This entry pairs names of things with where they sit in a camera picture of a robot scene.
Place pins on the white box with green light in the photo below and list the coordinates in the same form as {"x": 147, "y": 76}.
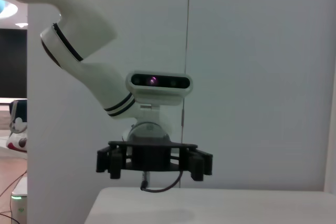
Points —
{"x": 20, "y": 203}

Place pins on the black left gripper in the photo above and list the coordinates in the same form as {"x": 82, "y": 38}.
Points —
{"x": 151, "y": 157}

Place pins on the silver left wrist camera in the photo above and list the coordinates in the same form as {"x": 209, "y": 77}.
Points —
{"x": 157, "y": 81}

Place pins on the colourful cartoon print bag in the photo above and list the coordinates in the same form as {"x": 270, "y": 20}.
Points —
{"x": 18, "y": 129}

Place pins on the small round ceiling lamp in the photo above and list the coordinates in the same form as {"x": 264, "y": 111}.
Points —
{"x": 21, "y": 25}

